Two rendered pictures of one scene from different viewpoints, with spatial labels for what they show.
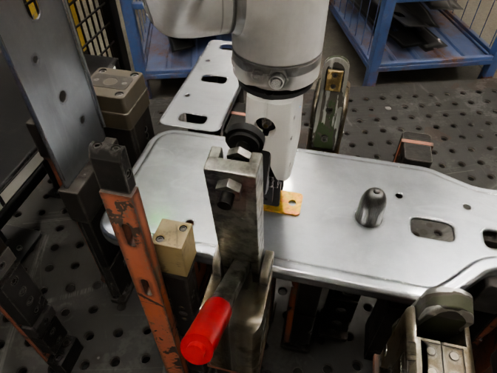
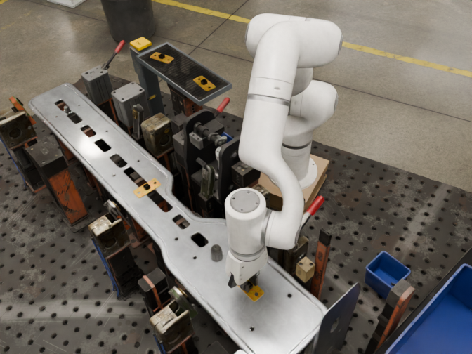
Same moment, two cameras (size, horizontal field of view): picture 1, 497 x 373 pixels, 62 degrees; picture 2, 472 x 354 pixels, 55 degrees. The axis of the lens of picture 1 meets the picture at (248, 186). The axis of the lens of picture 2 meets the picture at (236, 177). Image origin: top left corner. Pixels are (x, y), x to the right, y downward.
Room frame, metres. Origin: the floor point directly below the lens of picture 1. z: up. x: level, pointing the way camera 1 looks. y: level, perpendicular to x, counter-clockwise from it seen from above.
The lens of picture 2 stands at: (0.83, 0.32, 2.06)
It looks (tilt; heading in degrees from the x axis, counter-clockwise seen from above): 47 degrees down; 218
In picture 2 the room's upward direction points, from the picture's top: 3 degrees counter-clockwise
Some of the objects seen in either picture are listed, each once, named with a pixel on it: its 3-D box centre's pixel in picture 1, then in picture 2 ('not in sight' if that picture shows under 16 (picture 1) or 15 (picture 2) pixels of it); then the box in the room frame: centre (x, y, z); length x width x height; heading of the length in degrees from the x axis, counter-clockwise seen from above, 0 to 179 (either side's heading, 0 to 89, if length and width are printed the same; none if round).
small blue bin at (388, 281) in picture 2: not in sight; (385, 276); (-0.03, 0.23, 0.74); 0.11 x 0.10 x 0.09; 77
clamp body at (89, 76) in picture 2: not in sight; (106, 109); (-0.04, -1.02, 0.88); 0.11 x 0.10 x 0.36; 167
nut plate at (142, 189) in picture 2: not in sight; (147, 187); (0.26, -0.48, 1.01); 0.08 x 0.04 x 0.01; 166
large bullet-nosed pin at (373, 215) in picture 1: (371, 208); (216, 253); (0.33, -0.15, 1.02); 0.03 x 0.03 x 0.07
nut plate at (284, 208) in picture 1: (269, 197); (248, 285); (0.36, -0.03, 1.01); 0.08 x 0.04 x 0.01; 77
